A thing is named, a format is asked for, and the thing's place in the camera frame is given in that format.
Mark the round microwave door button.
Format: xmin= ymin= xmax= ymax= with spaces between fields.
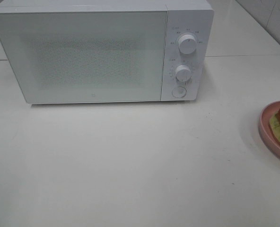
xmin=172 ymin=87 xmax=186 ymax=98

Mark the white microwave door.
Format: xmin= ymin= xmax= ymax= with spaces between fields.
xmin=0 ymin=11 xmax=167 ymax=104

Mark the pink round plate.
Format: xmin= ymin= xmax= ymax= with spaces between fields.
xmin=258 ymin=101 xmax=280 ymax=158

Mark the white microwave knob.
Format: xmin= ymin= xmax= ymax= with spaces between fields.
xmin=174 ymin=65 xmax=192 ymax=82
xmin=178 ymin=34 xmax=197 ymax=54

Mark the white microwave oven body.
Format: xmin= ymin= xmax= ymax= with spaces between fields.
xmin=0 ymin=0 xmax=214 ymax=103

